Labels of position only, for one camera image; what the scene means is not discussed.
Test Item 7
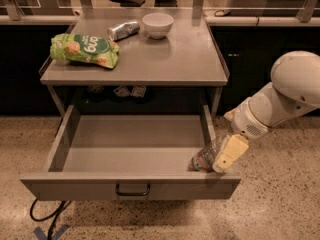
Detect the black drawer handle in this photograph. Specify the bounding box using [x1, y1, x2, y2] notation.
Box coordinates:
[115, 184, 151, 197]

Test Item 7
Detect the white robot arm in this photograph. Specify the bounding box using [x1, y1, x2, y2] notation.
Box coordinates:
[212, 51, 320, 173]

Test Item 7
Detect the blue floor tape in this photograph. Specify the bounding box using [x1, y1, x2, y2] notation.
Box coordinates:
[32, 223, 70, 240]

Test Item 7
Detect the black floor cable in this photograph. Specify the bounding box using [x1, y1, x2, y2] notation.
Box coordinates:
[29, 198, 72, 240]

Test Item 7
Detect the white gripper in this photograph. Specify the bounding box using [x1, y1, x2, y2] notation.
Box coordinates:
[212, 96, 269, 173]

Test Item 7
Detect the white ceramic bowl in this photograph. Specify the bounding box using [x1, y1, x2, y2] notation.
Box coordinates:
[142, 13, 174, 39]

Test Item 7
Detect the silver drink can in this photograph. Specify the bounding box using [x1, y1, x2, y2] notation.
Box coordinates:
[107, 20, 140, 41]

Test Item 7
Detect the clear plastic water bottle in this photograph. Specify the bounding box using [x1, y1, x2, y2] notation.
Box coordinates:
[187, 135, 229, 172]

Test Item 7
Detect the white paper label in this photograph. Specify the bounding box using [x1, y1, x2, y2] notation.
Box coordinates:
[113, 86, 131, 98]
[131, 86, 146, 98]

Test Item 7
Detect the grey metal counter table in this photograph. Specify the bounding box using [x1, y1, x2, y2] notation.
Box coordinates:
[41, 7, 229, 113]

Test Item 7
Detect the black chair seat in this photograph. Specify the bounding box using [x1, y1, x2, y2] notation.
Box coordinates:
[110, 0, 145, 7]

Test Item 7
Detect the green chip bag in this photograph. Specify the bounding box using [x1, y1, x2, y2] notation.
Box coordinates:
[50, 33, 119, 69]

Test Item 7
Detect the open grey drawer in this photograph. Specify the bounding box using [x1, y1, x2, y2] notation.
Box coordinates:
[20, 105, 240, 201]

